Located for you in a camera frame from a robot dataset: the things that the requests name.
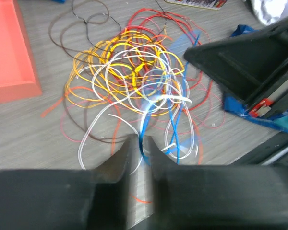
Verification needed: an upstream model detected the white cloth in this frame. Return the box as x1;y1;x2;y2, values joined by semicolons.
244;0;288;26

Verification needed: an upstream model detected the yellow wire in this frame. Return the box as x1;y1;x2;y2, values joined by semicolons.
64;26;185;117

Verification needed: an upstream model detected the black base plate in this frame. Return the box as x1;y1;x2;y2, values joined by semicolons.
129;131;288;230

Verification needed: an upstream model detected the blue plaid cloth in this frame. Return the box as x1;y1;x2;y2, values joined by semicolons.
222;30;288;133

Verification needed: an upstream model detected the royal blue cloth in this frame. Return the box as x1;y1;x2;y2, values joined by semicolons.
52;0;66;3

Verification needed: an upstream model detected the gold tin box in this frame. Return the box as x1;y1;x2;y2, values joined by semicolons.
164;0;227;10

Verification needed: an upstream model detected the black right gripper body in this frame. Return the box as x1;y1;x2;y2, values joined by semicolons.
248;69;288;118

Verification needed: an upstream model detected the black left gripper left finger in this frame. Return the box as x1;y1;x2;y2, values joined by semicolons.
0;136;136;230

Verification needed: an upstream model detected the pink wire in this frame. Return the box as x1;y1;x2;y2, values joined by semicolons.
60;16;226;144

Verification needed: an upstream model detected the orange plastic tray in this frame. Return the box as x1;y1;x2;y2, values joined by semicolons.
0;0;42;103

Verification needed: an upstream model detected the brown wire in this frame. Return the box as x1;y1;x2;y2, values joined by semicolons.
48;0;168;144

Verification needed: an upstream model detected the orange wire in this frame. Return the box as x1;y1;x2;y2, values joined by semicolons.
40;86;204;204

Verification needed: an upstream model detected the red wire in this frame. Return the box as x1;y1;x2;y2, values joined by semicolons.
127;8;214;112

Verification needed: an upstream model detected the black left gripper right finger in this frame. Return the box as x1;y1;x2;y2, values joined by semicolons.
144;135;288;230

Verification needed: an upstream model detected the white wire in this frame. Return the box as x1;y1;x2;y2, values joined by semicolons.
75;44;199;170

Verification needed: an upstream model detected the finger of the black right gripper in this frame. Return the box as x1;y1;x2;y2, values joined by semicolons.
183;17;288;105

